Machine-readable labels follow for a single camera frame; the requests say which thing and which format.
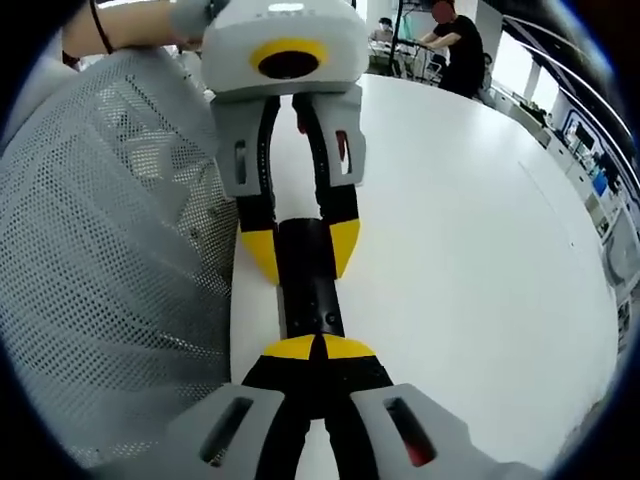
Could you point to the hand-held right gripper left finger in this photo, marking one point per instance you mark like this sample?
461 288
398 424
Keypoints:
265 400

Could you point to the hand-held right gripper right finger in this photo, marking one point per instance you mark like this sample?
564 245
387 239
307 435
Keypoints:
370 400

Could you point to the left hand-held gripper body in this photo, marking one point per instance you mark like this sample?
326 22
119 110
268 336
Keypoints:
285 25

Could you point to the black remote control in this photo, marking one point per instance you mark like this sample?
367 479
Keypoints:
310 280

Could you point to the person's left hand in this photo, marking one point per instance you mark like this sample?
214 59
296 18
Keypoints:
145 22

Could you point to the black monitor stand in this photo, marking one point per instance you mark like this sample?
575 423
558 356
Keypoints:
398 35

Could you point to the person's white shirt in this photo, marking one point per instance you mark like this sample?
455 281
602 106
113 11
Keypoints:
35 95

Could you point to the blue box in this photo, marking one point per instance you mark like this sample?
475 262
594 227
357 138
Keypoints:
600 182

